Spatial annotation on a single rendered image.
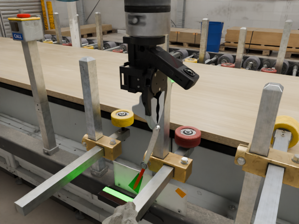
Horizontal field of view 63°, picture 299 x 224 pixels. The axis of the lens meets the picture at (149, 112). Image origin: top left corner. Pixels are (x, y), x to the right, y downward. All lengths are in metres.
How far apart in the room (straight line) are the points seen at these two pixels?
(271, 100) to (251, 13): 7.29
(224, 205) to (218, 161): 0.16
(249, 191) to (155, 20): 0.44
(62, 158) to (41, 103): 0.23
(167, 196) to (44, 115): 0.55
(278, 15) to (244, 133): 6.97
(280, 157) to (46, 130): 0.80
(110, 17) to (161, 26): 9.57
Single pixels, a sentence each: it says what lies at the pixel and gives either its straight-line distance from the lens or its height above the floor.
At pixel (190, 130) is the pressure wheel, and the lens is 0.78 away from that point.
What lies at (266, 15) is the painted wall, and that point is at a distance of 7.74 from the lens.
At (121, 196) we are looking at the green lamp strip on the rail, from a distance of 0.84.
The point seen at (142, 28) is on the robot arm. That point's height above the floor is 1.23.
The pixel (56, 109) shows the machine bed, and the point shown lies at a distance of 1.32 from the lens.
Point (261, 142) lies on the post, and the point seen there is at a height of 1.00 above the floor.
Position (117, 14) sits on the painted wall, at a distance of 9.82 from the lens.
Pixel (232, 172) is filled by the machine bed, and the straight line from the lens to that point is 0.91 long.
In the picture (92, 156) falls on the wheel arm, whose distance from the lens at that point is 0.79.
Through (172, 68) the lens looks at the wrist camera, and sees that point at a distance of 0.49.
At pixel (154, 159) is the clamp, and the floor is 0.87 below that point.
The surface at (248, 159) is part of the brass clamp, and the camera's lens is 0.60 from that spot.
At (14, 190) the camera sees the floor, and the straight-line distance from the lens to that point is 2.12.
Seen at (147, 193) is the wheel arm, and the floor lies 0.86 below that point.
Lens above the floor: 1.29
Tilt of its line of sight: 25 degrees down
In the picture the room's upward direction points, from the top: straight up
